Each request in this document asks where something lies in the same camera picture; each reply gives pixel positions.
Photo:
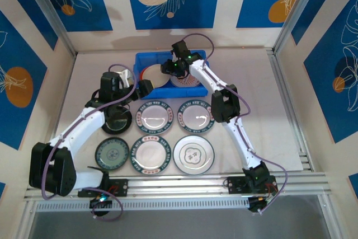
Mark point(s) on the white plate red print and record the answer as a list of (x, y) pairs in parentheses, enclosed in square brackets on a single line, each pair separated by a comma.
[(186, 83)]

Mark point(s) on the green-rimmed lettered plate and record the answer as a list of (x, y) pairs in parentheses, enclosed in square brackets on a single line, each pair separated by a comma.
[(195, 117), (154, 118), (150, 154)]

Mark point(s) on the blue-green patterned plate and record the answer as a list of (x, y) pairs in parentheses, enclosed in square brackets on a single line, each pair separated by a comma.
[(112, 154)]

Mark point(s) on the white plate green clover emblem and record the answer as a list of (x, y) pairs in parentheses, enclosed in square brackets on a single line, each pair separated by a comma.
[(193, 155)]

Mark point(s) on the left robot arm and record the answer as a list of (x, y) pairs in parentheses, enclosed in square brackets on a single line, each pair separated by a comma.
[(84, 124)]

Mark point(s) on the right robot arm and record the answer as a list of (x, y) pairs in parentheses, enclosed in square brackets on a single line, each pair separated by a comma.
[(240, 135)]

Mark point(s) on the blue plastic bin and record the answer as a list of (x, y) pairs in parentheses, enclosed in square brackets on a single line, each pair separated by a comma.
[(179, 92)]

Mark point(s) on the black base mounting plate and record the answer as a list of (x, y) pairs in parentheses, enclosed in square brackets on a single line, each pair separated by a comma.
[(235, 185), (120, 187)]

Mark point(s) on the black connector module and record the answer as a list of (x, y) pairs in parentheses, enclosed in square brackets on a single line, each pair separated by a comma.
[(260, 204), (100, 202)]

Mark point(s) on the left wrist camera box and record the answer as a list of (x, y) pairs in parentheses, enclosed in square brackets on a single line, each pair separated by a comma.
[(123, 74)]

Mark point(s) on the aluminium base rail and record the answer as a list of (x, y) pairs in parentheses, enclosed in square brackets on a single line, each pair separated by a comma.
[(179, 185)]

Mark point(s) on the aluminium frame post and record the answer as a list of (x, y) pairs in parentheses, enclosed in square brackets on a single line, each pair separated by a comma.
[(297, 9), (49, 9)]

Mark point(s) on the aluminium side rail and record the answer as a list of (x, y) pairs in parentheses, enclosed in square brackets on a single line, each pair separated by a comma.
[(285, 96)]

